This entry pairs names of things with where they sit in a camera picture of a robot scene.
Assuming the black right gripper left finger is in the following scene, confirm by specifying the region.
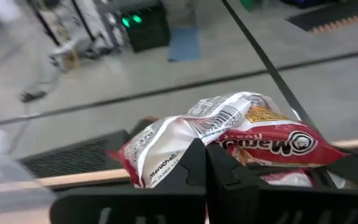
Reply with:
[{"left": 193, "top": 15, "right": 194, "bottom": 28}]
[{"left": 154, "top": 138, "right": 207, "bottom": 193}]

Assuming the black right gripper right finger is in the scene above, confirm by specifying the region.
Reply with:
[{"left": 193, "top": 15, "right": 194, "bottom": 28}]
[{"left": 206, "top": 142, "right": 270, "bottom": 195}]

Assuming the red Maruchan noodle packet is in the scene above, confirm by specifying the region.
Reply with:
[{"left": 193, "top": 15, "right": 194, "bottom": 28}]
[{"left": 106, "top": 91, "right": 351, "bottom": 190}]

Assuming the black hazard-striped floor mat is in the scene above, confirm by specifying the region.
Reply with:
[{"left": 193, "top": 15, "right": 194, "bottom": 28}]
[
  {"left": 286, "top": 0, "right": 358, "bottom": 34},
  {"left": 19, "top": 116, "right": 160, "bottom": 179}
]

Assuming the blue floor mat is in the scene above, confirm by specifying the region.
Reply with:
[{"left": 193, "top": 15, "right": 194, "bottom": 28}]
[{"left": 167, "top": 27, "right": 201, "bottom": 62}]

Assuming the black box with green lights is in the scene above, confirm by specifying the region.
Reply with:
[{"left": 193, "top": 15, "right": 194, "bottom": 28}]
[{"left": 119, "top": 4, "right": 171, "bottom": 53}]

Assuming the green container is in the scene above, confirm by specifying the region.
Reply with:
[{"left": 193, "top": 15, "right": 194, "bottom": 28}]
[{"left": 239, "top": 0, "right": 264, "bottom": 12}]

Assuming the white equipment rack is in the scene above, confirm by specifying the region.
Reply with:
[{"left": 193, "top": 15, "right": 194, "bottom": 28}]
[{"left": 26, "top": 0, "right": 127, "bottom": 74}]

